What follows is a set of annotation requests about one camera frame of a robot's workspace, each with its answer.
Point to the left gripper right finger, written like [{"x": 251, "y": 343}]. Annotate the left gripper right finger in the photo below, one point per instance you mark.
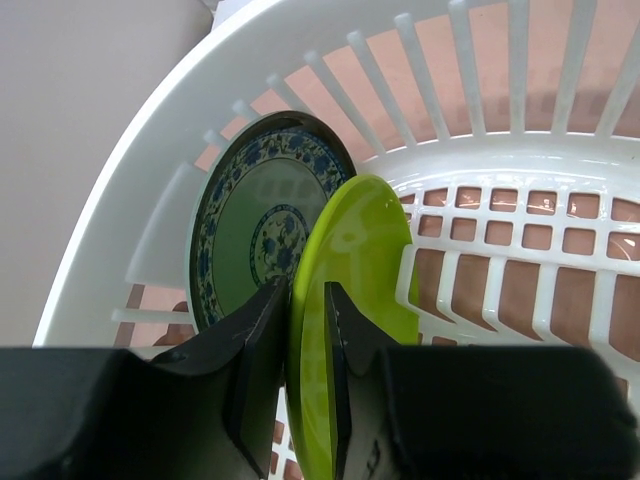
[{"x": 493, "y": 412}]

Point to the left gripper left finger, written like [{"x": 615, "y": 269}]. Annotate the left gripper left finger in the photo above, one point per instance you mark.
[{"x": 204, "y": 409}]

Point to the lime green plate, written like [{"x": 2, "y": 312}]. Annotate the lime green plate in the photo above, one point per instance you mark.
[{"x": 343, "y": 309}]

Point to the blue patterned plate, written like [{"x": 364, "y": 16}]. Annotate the blue patterned plate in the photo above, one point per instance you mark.
[{"x": 257, "y": 209}]

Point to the pink white dish rack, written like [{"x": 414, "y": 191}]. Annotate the pink white dish rack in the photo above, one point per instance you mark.
[{"x": 509, "y": 130}]

